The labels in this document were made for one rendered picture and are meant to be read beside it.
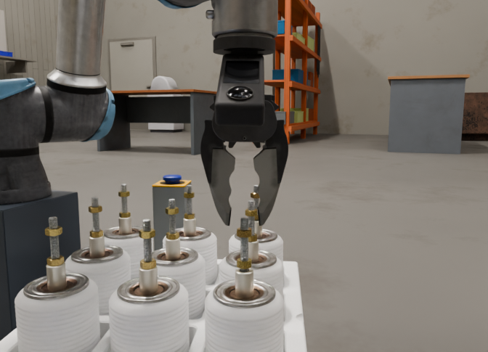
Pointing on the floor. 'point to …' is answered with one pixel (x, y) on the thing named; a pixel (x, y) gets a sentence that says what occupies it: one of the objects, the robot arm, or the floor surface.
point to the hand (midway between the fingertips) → (244, 215)
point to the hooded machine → (160, 83)
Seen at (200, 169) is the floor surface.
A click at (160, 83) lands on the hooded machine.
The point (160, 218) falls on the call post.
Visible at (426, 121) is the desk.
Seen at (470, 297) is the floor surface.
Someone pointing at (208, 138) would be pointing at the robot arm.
